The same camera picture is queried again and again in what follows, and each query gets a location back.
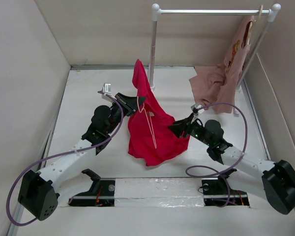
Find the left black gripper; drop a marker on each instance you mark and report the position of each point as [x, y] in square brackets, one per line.
[129, 103]

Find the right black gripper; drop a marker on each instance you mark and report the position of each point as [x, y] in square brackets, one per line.
[179, 126]

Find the pink wire hanger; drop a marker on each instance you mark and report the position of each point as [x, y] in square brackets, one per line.
[141, 108]

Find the red t shirt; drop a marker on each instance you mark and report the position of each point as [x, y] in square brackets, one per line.
[140, 143]

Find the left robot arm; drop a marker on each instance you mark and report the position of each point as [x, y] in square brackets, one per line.
[39, 190]

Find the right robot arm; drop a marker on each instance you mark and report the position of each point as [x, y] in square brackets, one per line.
[272, 181]

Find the pink shirt on floor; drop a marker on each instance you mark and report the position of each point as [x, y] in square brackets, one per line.
[207, 83]

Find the hanging pink printed shirt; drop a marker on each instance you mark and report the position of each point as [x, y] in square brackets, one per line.
[233, 65]

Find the wooden hanger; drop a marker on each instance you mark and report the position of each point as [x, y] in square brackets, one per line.
[252, 27]

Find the white clothes rack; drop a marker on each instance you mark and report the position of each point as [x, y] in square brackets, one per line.
[157, 11]

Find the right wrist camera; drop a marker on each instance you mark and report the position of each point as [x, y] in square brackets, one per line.
[197, 110]

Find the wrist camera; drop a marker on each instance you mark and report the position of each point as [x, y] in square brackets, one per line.
[197, 110]
[106, 92]

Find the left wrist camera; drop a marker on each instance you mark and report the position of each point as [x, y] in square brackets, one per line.
[106, 92]

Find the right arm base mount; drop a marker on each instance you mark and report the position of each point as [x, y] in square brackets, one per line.
[216, 192]

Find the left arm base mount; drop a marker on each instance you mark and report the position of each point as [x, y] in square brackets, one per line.
[100, 194]

